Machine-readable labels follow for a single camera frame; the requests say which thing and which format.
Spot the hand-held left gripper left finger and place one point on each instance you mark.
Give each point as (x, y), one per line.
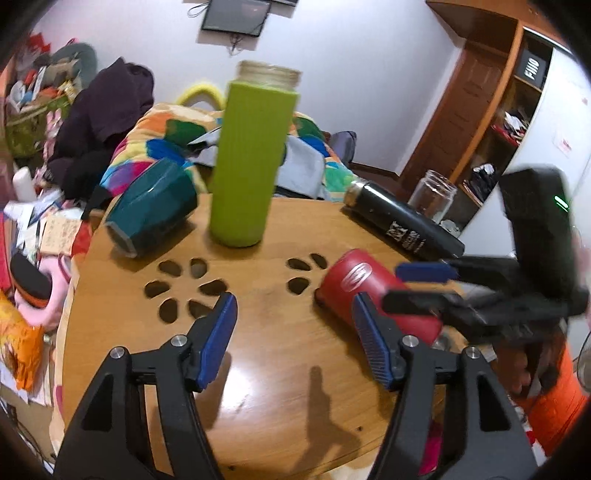
(216, 344)

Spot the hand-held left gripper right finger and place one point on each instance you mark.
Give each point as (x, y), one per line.
(371, 344)

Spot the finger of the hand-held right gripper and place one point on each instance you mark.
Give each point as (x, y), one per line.
(411, 301)
(425, 272)

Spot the red cup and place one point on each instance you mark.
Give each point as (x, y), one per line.
(360, 281)

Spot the person's right forearm orange sleeve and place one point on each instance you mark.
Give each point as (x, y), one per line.
(556, 406)

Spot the dark teal cup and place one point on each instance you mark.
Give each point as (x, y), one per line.
(150, 203)

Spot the person's right hand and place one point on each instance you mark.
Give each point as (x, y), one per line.
(521, 369)

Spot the black thermos bottle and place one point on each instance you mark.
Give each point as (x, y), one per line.
(401, 221)

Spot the clear glass jar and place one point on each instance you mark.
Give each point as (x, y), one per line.
(431, 198)

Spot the white refrigerator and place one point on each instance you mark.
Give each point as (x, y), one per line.
(563, 124)

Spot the wooden shelf unit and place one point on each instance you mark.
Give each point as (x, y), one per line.
(512, 120)

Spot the brown wooden door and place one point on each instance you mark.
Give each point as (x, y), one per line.
(457, 115)

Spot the grey blue cloth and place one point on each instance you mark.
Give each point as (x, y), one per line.
(300, 168)

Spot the pink plastic item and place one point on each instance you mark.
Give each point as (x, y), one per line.
(57, 295)

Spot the black printed box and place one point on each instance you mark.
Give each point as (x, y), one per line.
(533, 62)

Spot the green ribbed bottle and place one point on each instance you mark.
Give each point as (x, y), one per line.
(251, 157)

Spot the orange snack bag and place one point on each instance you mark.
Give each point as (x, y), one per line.
(21, 346)

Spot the black glasses case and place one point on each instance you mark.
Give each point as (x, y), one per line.
(30, 279)

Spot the colourful patchwork blanket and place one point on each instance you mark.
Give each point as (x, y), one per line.
(152, 134)

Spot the white plastic bottle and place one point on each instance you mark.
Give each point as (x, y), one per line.
(25, 184)

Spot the dark purple clothes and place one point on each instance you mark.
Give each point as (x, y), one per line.
(106, 120)

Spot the yellow curved cushion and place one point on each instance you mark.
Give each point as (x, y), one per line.
(199, 90)

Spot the grey plush cushion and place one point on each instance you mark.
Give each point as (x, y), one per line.
(76, 60)

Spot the wall monitor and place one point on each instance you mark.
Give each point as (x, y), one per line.
(235, 16)

